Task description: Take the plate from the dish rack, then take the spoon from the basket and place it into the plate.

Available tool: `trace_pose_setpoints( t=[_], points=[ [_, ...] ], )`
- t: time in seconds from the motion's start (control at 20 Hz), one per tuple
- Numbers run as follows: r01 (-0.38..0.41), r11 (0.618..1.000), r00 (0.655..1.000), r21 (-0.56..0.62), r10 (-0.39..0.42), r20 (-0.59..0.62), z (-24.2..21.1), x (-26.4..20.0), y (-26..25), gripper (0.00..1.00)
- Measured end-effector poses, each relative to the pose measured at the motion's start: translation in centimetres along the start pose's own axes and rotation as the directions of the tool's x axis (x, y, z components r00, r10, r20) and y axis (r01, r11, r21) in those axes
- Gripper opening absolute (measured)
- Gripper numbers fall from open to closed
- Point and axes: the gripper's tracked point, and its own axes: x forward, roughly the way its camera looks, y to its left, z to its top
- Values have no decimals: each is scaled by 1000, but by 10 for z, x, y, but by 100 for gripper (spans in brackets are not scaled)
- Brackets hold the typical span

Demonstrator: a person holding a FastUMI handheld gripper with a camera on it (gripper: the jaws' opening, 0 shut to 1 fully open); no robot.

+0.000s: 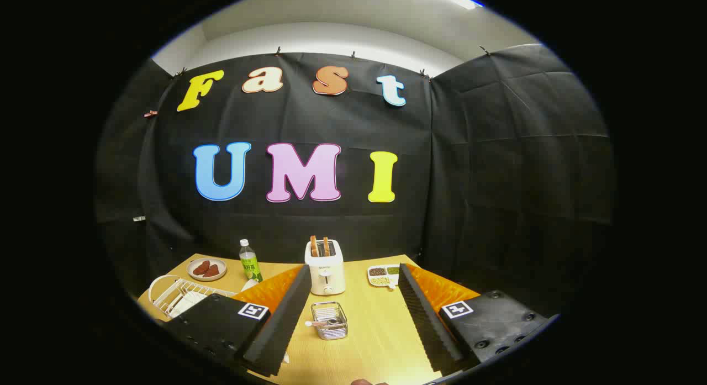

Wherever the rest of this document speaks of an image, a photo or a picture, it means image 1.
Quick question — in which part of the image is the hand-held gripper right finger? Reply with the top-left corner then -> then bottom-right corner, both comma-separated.
398,263 -> 560,377

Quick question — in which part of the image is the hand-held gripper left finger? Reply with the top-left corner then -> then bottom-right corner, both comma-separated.
165,265 -> 313,378

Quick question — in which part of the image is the metal wire basket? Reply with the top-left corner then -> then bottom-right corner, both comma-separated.
310,302 -> 349,340

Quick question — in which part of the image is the white wire dish rack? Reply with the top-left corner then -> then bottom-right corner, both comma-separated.
148,275 -> 239,319

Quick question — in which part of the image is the white divided bean dish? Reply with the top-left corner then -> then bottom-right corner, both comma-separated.
367,264 -> 401,291

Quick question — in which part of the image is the small dish with sausages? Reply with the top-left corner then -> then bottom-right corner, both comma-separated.
187,257 -> 228,281

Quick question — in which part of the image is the white toaster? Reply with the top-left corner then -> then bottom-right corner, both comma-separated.
304,240 -> 346,296

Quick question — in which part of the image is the green label drink bottle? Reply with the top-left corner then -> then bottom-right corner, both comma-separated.
239,239 -> 263,282

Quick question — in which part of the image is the black backdrop cloth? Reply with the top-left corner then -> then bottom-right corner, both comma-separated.
94,43 -> 616,319

